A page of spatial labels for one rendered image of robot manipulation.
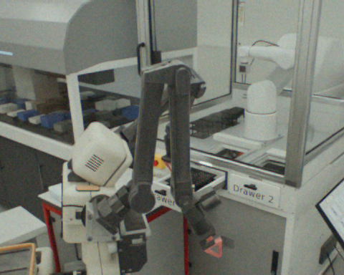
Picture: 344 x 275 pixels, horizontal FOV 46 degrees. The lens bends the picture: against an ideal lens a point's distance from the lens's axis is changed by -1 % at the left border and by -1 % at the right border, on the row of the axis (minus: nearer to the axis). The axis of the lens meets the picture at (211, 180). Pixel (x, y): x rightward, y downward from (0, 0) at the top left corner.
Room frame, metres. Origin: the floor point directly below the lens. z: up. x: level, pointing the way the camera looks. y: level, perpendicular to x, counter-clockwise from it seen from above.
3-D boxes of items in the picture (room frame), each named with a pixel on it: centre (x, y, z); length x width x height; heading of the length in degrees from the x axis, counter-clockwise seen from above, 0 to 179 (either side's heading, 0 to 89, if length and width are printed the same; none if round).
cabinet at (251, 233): (2.42, -0.29, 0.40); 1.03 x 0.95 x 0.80; 54
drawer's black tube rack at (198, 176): (1.96, 0.11, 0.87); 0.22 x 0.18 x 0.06; 144
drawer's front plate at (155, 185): (1.80, 0.22, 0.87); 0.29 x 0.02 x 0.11; 54
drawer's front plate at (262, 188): (1.88, -0.22, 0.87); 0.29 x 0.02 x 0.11; 54
